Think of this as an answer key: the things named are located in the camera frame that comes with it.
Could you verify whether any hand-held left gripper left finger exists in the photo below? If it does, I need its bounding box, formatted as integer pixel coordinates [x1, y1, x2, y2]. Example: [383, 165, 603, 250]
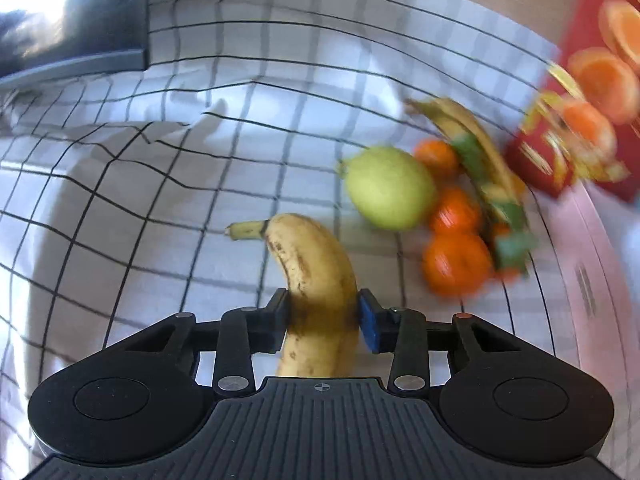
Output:
[102, 287, 292, 396]

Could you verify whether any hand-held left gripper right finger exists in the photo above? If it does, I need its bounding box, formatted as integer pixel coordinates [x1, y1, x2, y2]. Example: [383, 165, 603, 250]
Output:
[357, 288, 546, 396]

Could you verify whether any yellow spotted banana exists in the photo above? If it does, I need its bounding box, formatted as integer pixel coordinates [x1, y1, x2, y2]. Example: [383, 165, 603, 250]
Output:
[407, 97, 526, 211]
[227, 212, 361, 378]

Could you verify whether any orange mandarin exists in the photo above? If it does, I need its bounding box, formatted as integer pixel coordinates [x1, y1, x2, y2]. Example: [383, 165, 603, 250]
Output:
[414, 139, 462, 177]
[430, 187, 483, 236]
[422, 232, 496, 297]

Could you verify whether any large green pear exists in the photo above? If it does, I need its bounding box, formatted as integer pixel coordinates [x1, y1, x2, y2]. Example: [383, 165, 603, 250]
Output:
[340, 146, 437, 231]

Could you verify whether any pink cardboard box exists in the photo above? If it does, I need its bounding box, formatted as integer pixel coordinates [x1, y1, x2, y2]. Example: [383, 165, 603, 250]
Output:
[530, 175, 640, 466]

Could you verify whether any white black checked tablecloth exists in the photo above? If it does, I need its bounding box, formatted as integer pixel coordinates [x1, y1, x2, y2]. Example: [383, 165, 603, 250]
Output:
[0, 0, 631, 480]

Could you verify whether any red printed food bag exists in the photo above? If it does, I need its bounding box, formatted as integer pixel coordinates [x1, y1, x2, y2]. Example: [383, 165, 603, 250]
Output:
[505, 0, 640, 201]

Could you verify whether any dark monitor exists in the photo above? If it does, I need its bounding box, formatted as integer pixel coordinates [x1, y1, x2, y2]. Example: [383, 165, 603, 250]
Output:
[0, 0, 151, 88]

